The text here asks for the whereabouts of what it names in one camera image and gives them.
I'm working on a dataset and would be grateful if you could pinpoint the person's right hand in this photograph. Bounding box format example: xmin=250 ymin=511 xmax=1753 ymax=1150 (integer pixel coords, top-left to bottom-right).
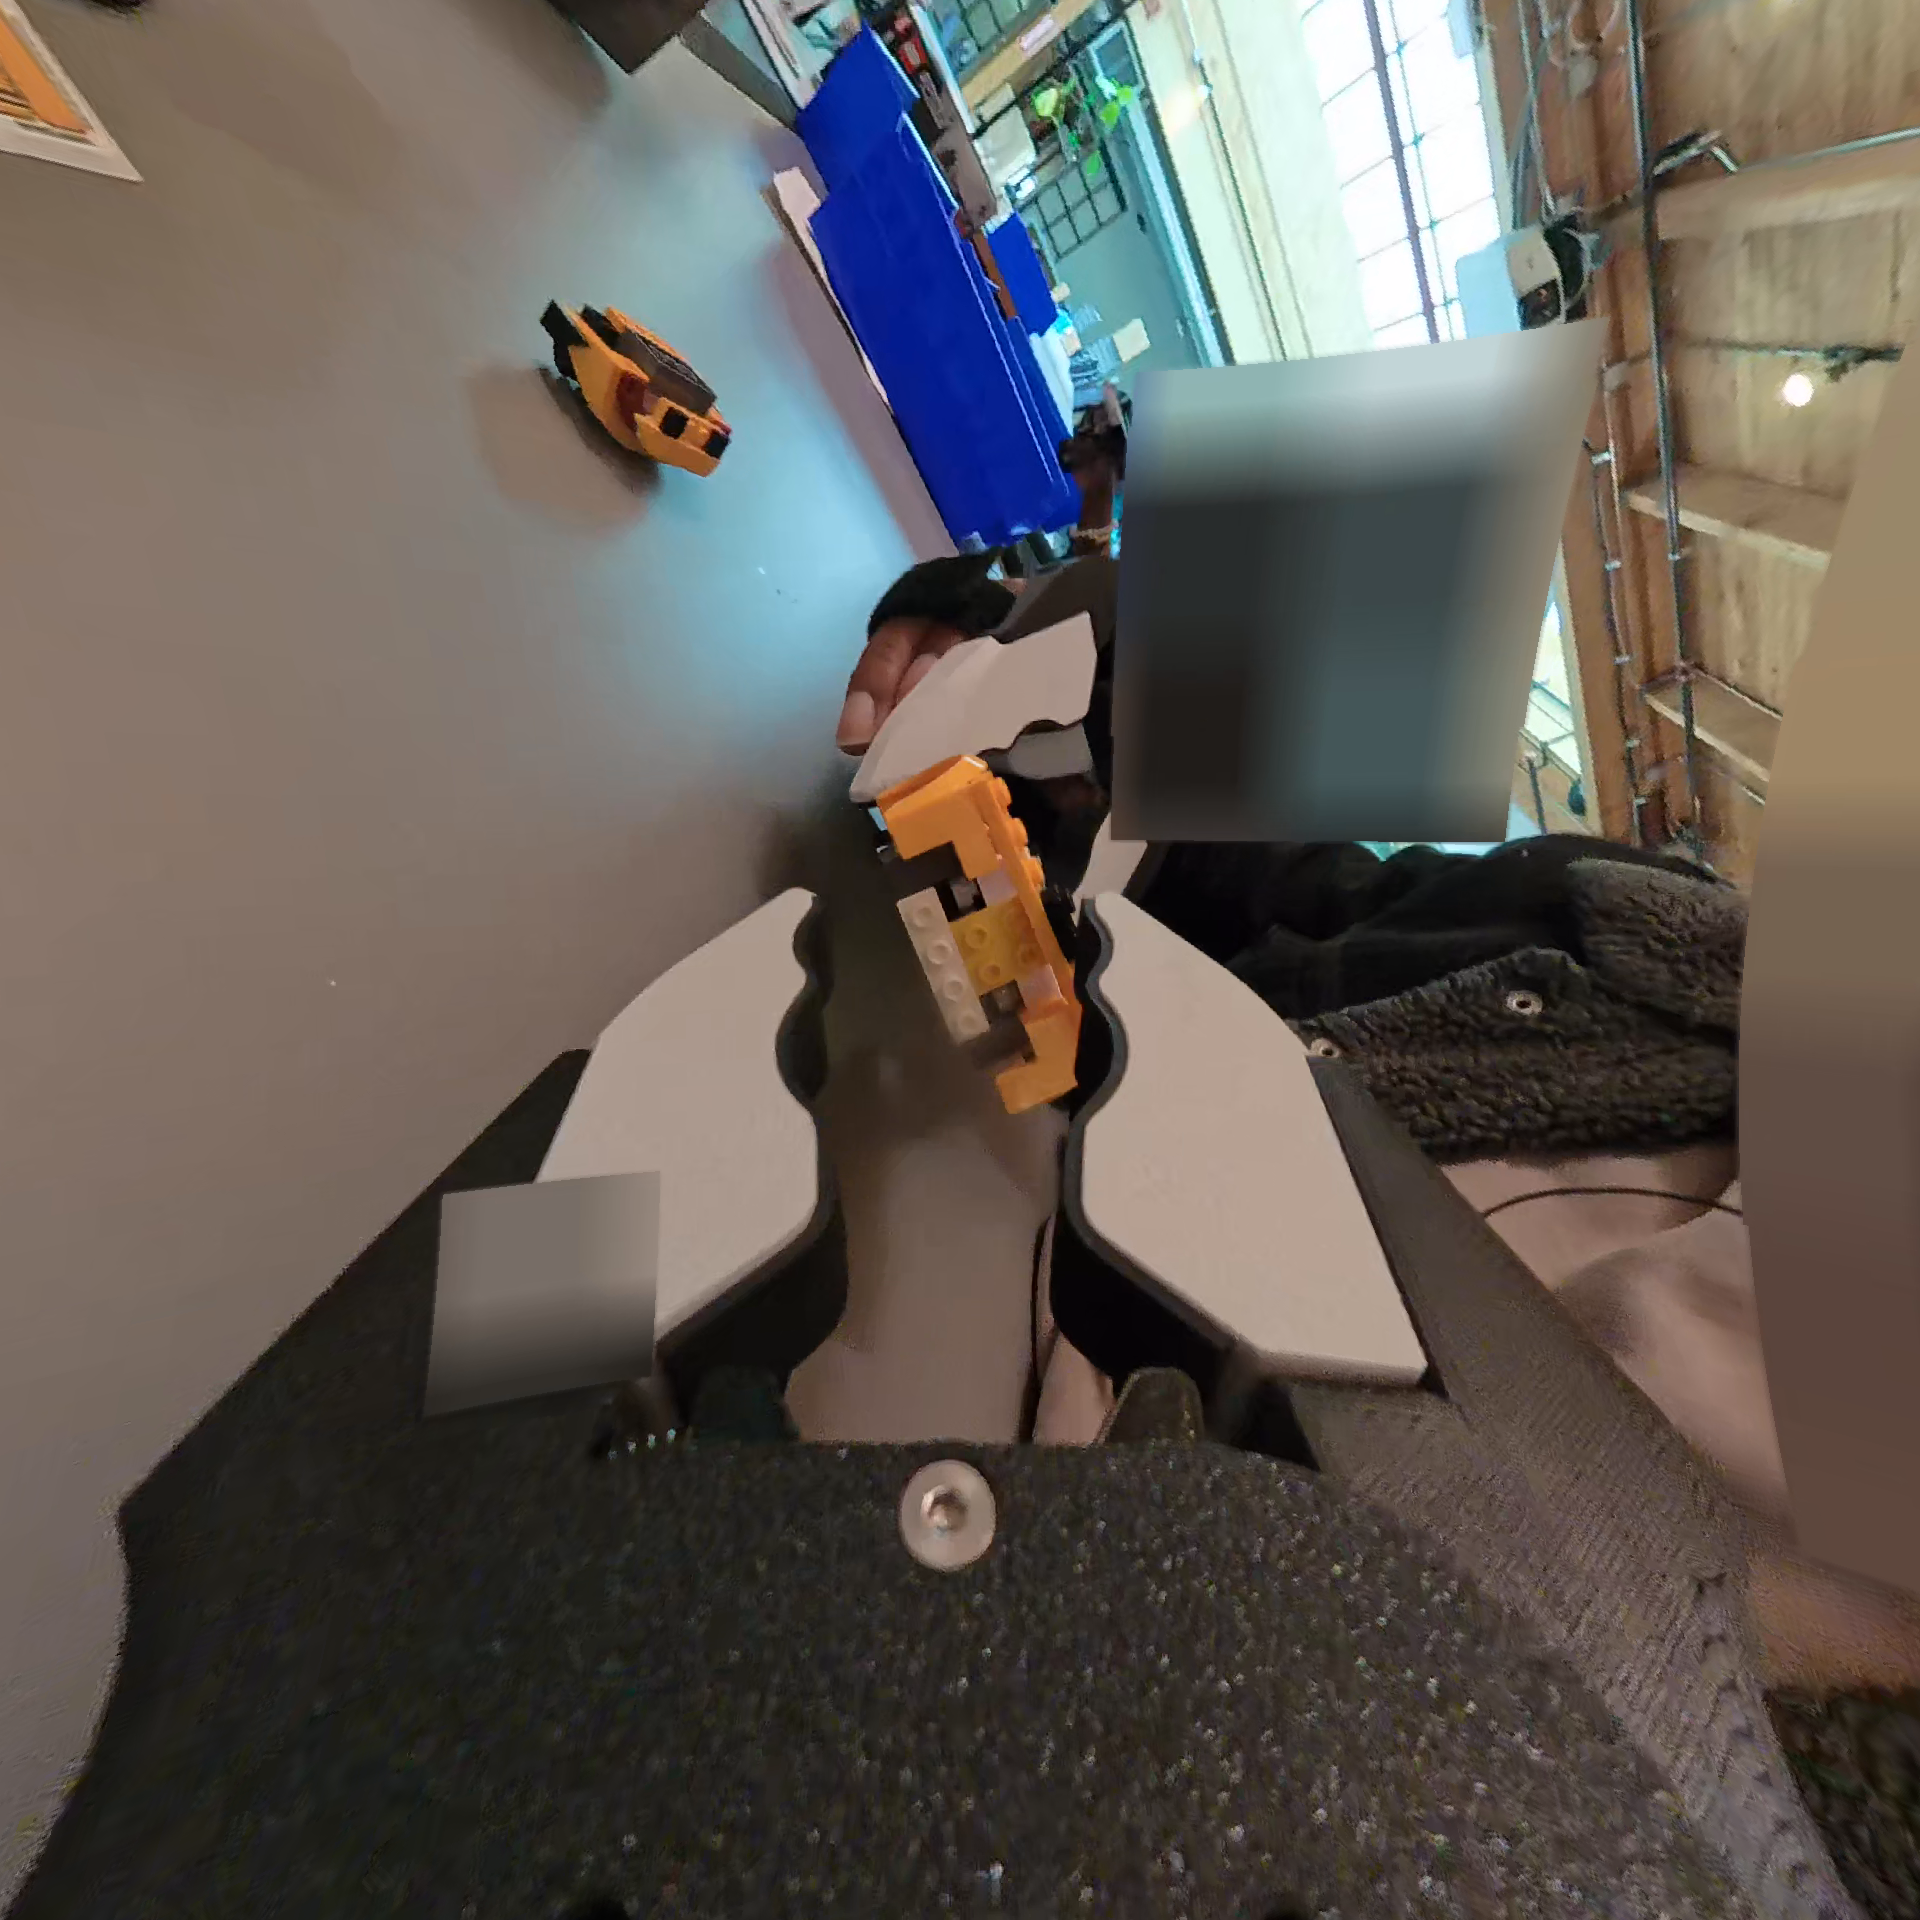
xmin=836 ymin=554 xmax=1025 ymax=749

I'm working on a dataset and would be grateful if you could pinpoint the orange sticker sheet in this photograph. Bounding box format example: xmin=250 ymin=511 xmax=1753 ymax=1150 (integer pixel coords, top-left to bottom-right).
xmin=0 ymin=0 xmax=141 ymax=180

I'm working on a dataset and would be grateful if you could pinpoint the white security camera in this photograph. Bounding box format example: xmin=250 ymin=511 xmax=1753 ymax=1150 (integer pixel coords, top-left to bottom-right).
xmin=1508 ymin=225 xmax=1593 ymax=327

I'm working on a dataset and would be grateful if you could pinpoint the large window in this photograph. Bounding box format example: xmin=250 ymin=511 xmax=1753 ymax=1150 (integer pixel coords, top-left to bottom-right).
xmin=1306 ymin=0 xmax=1501 ymax=354

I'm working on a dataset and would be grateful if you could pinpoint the black earphone cable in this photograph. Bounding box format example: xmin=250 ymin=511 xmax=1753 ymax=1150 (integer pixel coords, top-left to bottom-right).
xmin=1025 ymin=1182 xmax=1747 ymax=1403

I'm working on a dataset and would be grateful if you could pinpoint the orange lego car rear section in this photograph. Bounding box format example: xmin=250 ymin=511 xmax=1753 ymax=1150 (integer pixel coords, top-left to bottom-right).
xmin=539 ymin=298 xmax=740 ymax=478

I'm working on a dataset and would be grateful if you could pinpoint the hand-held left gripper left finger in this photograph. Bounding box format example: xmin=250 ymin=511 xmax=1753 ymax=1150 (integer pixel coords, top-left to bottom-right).
xmin=539 ymin=887 xmax=847 ymax=1390

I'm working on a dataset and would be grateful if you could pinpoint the ceiling track light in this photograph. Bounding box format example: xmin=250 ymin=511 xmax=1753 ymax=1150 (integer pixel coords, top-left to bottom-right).
xmin=1782 ymin=335 xmax=1898 ymax=416

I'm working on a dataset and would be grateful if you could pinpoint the blue storage bin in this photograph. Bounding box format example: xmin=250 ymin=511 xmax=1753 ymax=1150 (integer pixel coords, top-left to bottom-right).
xmin=808 ymin=116 xmax=1083 ymax=554
xmin=796 ymin=22 xmax=929 ymax=167

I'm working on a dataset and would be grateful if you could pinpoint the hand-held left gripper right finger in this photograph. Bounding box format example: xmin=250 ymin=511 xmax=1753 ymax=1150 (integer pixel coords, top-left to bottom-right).
xmin=1054 ymin=893 xmax=1434 ymax=1390

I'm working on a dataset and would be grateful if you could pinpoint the black orange lego car chassis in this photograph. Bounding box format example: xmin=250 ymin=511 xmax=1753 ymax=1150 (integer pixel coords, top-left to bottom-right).
xmin=878 ymin=749 xmax=1083 ymax=1116

